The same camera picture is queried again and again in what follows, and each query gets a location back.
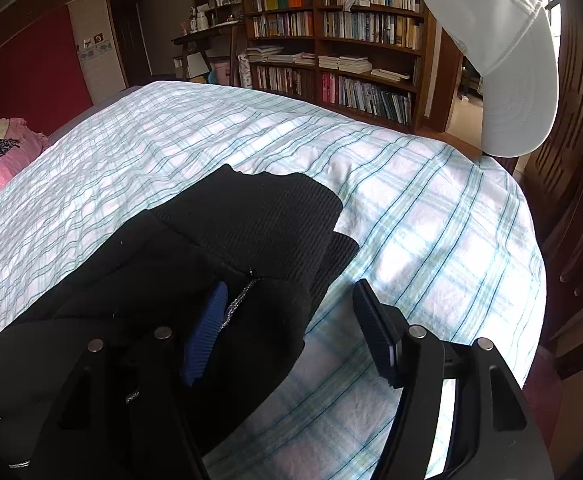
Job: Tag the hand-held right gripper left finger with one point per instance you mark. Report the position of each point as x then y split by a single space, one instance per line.
206 330

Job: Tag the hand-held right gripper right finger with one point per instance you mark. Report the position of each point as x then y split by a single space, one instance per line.
379 335

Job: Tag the black zip jacket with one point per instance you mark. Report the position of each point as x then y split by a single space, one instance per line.
211 240

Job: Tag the plaid bed sheet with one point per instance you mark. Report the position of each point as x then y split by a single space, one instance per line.
271 150

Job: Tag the pink plastic bin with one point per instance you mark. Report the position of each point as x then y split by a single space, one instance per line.
220 71

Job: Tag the pink clothes pile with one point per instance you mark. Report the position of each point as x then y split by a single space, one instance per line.
14 152

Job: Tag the wooden desk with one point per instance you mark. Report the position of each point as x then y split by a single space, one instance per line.
206 45

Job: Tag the wooden bookshelf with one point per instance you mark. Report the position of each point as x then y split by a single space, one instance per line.
341 35

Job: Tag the dark wooden door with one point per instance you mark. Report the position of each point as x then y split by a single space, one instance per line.
129 30

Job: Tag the white cap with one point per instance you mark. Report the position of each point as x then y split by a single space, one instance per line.
511 45

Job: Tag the dark wooden bed frame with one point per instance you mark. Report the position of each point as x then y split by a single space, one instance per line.
571 210

